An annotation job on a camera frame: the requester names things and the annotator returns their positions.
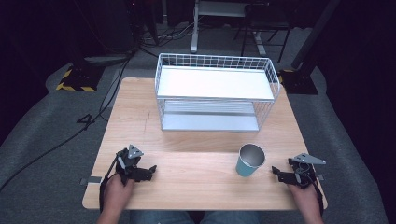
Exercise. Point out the striped black stand base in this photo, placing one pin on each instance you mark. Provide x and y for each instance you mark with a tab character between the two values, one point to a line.
79	79
299	82

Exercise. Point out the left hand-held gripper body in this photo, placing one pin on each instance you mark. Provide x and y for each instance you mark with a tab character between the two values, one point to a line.
132	168

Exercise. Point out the person's legs in jeans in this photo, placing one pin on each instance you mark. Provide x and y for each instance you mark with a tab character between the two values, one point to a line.
162	218

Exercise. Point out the dark slanted stand pole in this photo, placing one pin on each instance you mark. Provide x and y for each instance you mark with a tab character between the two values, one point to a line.
314	34

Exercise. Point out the black chair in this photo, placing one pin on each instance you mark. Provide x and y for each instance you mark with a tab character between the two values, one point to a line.
264	18

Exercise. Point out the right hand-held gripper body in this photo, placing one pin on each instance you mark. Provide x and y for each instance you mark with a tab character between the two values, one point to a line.
300	171

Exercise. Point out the person's left hand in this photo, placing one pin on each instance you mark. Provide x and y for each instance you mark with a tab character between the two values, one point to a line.
116	193

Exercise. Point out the person's right hand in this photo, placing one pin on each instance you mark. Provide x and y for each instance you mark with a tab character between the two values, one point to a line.
305	199

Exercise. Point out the teal metal cup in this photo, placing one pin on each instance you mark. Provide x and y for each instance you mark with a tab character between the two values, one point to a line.
249	161

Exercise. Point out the white desk frame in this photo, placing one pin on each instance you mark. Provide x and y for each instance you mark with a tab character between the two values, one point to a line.
218	9

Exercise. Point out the grey table clamp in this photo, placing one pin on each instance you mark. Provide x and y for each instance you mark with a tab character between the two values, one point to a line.
91	180

